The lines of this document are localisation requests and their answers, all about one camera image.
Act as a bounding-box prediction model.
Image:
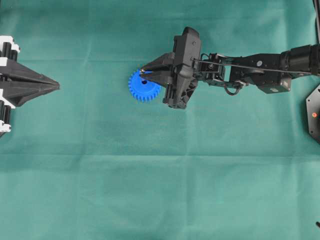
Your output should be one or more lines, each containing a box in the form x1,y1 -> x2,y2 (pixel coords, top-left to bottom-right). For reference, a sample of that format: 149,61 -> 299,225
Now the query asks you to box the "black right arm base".
305,85 -> 320,144

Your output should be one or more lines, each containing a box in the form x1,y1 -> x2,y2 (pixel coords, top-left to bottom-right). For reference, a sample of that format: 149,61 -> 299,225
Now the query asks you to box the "blue plastic gear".
128,68 -> 161,103

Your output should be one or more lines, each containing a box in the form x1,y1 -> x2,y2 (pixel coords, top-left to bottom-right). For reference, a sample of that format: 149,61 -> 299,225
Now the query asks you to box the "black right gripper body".
163,27 -> 202,109

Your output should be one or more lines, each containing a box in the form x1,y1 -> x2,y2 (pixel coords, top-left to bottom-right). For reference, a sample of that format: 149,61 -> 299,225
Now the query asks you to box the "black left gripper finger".
0,81 -> 60,108
0,58 -> 59,86

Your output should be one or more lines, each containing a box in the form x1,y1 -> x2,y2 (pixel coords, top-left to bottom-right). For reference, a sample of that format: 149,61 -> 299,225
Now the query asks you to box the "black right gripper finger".
140,52 -> 176,73
143,70 -> 175,87

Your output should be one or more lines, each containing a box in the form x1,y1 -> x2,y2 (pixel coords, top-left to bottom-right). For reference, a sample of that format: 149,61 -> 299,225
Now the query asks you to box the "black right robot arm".
139,27 -> 320,109

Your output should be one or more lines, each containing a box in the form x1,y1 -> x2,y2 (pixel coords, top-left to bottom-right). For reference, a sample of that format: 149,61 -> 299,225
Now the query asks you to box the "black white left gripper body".
0,35 -> 21,138

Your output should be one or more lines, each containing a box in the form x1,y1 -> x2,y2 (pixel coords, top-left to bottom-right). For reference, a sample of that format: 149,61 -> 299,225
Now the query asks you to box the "green cloth mat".
0,0 -> 320,240

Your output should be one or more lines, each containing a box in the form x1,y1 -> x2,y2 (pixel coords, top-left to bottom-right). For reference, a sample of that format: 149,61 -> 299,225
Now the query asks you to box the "black cable top right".
311,0 -> 320,45

